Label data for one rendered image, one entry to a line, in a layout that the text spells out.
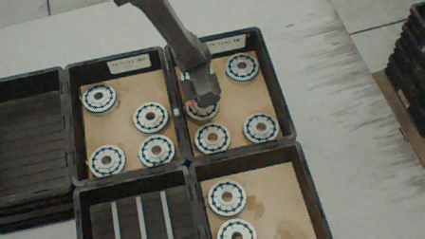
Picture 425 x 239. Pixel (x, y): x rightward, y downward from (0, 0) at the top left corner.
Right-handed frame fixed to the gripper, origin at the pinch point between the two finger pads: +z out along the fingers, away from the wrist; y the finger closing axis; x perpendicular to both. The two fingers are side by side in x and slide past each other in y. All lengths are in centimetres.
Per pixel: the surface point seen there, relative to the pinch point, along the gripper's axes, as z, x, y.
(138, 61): -1.4, 18.4, -15.2
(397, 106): 72, 16, 94
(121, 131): 4.7, -0.6, -24.6
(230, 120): 4.1, -5.8, 7.2
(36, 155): 5, -2, -50
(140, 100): 4.9, 8.6, -17.3
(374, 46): 87, 61, 106
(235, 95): 4.2, 2.4, 10.9
